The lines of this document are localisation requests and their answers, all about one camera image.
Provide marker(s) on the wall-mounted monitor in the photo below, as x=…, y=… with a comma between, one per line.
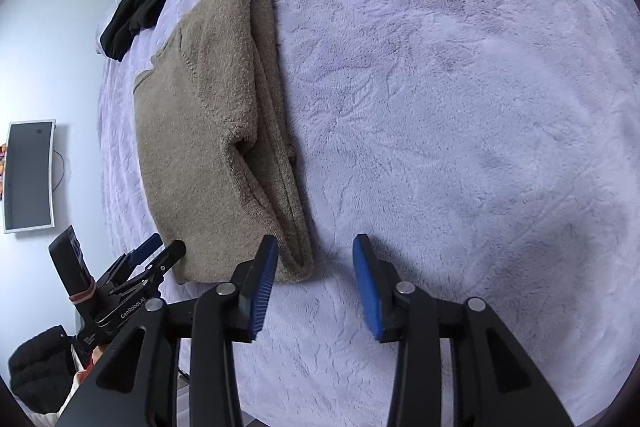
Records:
x=29, y=177

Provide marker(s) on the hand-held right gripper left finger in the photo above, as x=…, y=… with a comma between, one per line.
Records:
x=262, y=279

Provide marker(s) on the lavender plush blanket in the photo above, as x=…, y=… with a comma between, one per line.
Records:
x=450, y=107

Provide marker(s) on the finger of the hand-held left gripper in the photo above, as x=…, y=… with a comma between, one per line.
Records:
x=145, y=249
x=160, y=262

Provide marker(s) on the olive brown knit sweater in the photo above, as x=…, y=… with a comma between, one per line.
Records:
x=210, y=127

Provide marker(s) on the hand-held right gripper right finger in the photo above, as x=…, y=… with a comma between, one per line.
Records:
x=367, y=287

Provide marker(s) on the black puffy jacket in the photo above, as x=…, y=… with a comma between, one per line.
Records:
x=37, y=367

